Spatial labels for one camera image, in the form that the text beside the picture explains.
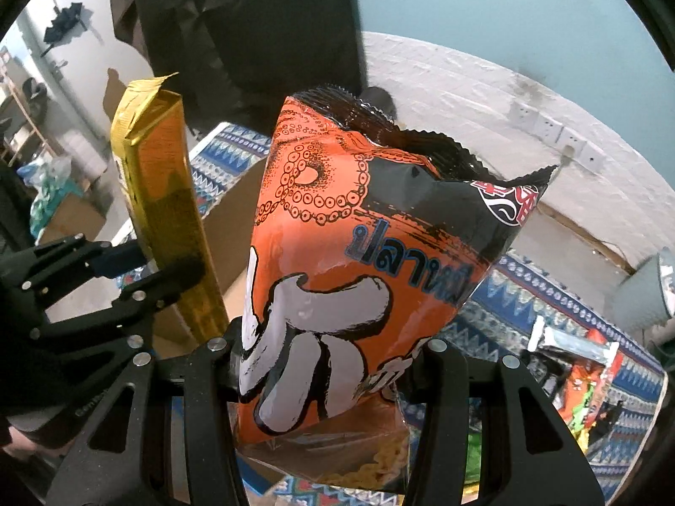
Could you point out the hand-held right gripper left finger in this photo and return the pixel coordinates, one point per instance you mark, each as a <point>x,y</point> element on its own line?
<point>211,374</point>

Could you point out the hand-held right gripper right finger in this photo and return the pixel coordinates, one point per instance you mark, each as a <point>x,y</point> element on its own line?
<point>443,374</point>

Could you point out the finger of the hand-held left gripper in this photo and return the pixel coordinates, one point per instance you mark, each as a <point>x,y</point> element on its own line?
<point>118,262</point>
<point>158,287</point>

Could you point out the cardboard box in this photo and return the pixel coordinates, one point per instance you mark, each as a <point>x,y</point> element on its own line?
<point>232,242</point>

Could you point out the golden snack box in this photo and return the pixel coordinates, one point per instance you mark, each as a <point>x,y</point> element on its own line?
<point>163,168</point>

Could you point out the orange squid print snack bag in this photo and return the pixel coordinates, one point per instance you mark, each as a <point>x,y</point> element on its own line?
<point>327,211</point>

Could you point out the brown floor carton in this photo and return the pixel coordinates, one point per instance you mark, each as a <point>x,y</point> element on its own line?
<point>74,219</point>

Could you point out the teal plastic bag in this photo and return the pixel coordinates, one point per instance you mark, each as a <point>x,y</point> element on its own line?
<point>47,190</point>

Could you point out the patterned blue tablecloth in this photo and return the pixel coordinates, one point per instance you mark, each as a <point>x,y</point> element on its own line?
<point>527,305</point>

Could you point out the orange green snack bag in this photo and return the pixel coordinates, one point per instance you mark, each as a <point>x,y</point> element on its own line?
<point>580,385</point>

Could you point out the wooden shelf rack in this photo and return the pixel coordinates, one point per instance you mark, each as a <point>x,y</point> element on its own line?
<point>24,110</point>

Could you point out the pale ribbed container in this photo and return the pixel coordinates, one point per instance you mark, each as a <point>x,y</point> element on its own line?
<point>640,295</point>

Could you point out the black umbrella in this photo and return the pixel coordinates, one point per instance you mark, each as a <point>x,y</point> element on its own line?
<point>62,23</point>

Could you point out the hanging black cloth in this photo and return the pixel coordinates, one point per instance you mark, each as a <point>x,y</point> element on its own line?
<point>253,37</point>

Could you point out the white wall socket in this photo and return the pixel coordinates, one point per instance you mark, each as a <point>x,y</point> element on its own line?
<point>523,114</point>
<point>572,137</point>
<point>593,153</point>
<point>547,126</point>

